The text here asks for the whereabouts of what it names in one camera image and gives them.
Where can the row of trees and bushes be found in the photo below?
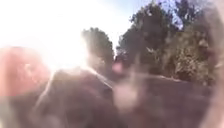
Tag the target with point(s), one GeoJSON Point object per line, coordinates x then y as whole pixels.
{"type": "Point", "coordinates": [98, 46]}

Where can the grey asphalt road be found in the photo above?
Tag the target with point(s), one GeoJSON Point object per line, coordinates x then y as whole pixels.
{"type": "Point", "coordinates": [83, 103]}

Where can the row of green trees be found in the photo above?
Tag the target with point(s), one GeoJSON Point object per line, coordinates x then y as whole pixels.
{"type": "Point", "coordinates": [160, 40]}

